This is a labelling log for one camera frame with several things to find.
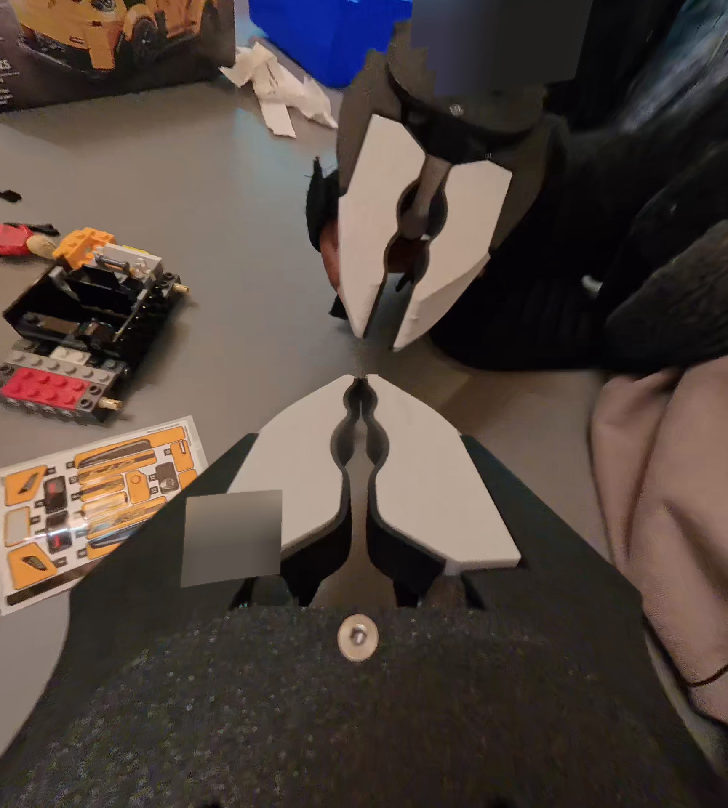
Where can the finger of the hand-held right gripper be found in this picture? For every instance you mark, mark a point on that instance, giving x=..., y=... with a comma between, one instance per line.
x=471, y=221
x=370, y=208

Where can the black quilted cloth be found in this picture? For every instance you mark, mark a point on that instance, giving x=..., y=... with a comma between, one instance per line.
x=528, y=303

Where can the orange sticker sheet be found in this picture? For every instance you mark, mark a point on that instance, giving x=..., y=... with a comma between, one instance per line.
x=54, y=505

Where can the blue plaid cloth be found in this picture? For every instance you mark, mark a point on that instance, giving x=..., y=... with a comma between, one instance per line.
x=686, y=63

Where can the torn white paper scraps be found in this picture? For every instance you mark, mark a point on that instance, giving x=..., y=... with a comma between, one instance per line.
x=281, y=94

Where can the black toy car chassis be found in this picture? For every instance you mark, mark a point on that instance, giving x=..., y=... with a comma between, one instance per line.
x=86, y=315

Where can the black toy car box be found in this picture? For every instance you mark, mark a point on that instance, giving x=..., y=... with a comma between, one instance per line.
x=86, y=69

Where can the person's right hand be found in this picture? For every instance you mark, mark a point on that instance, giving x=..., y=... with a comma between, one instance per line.
x=331, y=259

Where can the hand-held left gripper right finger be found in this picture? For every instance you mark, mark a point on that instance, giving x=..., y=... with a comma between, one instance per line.
x=427, y=480

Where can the blue plastic bin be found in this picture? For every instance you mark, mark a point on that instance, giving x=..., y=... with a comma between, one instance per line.
x=319, y=38

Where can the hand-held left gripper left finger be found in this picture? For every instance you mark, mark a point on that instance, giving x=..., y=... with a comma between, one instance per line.
x=300, y=454

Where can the grey desk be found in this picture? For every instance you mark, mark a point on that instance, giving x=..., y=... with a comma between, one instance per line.
x=212, y=252

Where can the orange toy brick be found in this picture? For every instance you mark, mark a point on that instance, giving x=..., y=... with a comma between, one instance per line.
x=83, y=243

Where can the black fleece jacket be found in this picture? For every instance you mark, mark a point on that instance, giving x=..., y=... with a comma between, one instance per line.
x=686, y=284

